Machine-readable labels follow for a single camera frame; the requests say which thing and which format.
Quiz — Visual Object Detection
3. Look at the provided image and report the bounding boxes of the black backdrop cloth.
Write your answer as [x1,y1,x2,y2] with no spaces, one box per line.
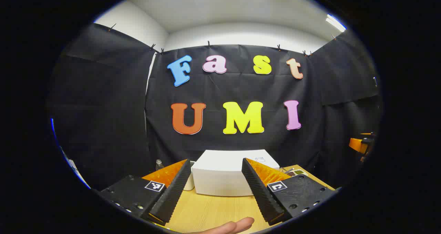
[47,22,381,190]

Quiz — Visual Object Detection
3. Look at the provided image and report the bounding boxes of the white microwave oven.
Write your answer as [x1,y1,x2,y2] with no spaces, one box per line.
[192,150,280,197]

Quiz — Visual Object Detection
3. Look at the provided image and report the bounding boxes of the white toaster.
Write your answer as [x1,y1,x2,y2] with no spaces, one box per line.
[184,161,196,191]

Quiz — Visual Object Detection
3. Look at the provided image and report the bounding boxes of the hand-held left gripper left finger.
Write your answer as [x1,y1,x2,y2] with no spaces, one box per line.
[98,159,192,227]

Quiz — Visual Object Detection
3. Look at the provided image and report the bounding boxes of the ceiling light panel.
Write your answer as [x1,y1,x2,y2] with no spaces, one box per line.
[326,14,347,33]

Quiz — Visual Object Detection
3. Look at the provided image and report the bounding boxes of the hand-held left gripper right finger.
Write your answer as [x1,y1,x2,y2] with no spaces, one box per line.
[241,158,342,226]

